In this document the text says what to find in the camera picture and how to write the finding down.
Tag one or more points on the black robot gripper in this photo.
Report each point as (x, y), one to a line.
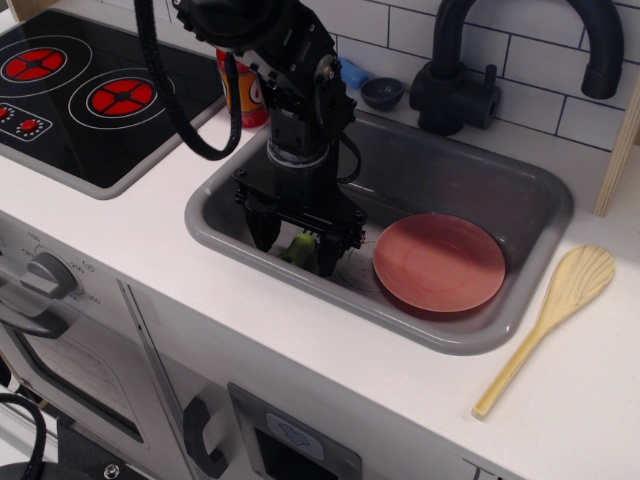
(309, 199)

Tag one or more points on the green handled black spatula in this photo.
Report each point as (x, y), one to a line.
(301, 251)

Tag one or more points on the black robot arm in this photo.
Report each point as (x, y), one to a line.
(294, 57)

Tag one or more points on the grey plastic sink basin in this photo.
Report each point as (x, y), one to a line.
(524, 209)

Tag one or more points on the pink round plate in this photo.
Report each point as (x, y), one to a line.
(439, 263)

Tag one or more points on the red toy sauce bottle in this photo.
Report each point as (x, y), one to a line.
(253, 110)

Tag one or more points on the black toy faucet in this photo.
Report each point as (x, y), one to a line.
(447, 98)

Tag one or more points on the grey dishwasher control panel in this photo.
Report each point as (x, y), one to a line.
(280, 446)

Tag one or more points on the grey oven knob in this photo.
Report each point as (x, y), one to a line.
(50, 277)

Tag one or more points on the black toy stove top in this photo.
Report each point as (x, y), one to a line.
(78, 104)

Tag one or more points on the wooden spoon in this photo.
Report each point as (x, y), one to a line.
(579, 277)

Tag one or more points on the wooden side panel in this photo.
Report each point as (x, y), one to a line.
(625, 140)

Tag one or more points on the blue handled grey ladle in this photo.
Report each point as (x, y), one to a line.
(380, 93)

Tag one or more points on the dark grey cabinet handle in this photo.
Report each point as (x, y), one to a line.
(195, 418)

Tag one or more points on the grey oven door handle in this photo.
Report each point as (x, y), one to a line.
(21, 314)

